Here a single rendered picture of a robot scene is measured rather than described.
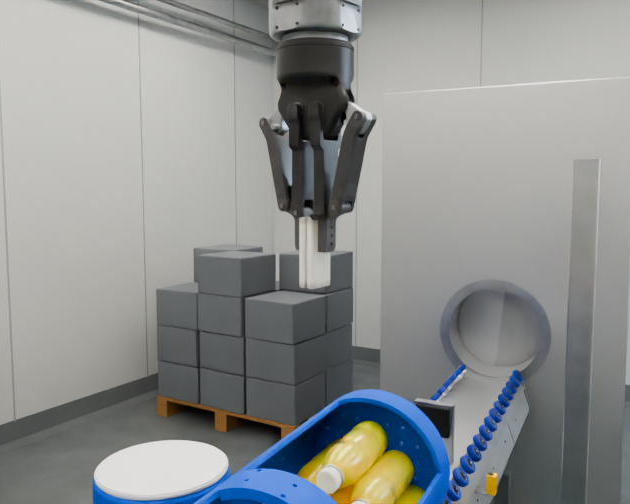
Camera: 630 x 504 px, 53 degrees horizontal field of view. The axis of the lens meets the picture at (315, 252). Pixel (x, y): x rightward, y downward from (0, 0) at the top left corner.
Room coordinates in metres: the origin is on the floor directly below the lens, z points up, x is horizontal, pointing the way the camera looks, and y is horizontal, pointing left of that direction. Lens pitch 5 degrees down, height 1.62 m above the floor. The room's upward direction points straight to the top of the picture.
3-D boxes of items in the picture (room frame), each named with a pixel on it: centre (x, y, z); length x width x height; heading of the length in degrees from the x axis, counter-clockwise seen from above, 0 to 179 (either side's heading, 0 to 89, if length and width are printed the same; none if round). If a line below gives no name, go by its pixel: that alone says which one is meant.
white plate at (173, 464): (1.31, 0.33, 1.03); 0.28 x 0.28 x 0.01
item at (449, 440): (1.58, -0.30, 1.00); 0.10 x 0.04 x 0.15; 64
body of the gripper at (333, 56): (0.63, 0.00, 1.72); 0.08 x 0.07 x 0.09; 52
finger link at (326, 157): (0.62, -0.01, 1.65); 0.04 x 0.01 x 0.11; 142
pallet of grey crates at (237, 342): (4.53, 0.43, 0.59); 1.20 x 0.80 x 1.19; 59
